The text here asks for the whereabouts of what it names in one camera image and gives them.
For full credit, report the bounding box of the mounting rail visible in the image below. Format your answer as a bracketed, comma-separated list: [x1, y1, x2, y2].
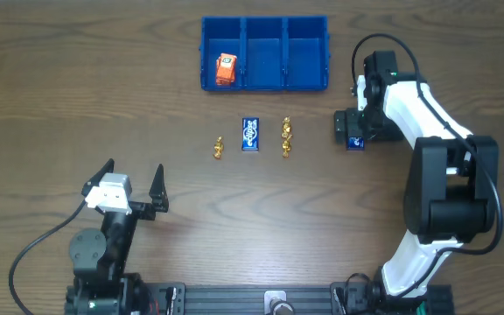
[64, 282, 455, 315]

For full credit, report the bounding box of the orange candy box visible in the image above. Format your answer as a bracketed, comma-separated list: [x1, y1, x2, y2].
[218, 52, 239, 85]
[214, 59, 227, 88]

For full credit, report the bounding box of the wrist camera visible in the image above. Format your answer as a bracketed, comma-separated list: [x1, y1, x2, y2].
[350, 74, 368, 111]
[84, 172, 133, 215]

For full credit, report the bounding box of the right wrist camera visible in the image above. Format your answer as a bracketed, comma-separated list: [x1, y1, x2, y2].
[350, 74, 368, 111]

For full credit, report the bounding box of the blue tray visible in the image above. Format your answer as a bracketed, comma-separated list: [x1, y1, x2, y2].
[199, 15, 331, 93]

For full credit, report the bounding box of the black cable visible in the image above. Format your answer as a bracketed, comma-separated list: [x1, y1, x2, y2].
[350, 32, 504, 303]
[8, 199, 88, 315]

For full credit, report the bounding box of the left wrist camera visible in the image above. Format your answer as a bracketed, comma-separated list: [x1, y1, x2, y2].
[84, 172, 133, 215]

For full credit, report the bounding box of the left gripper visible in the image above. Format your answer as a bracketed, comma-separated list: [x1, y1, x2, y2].
[80, 157, 170, 221]

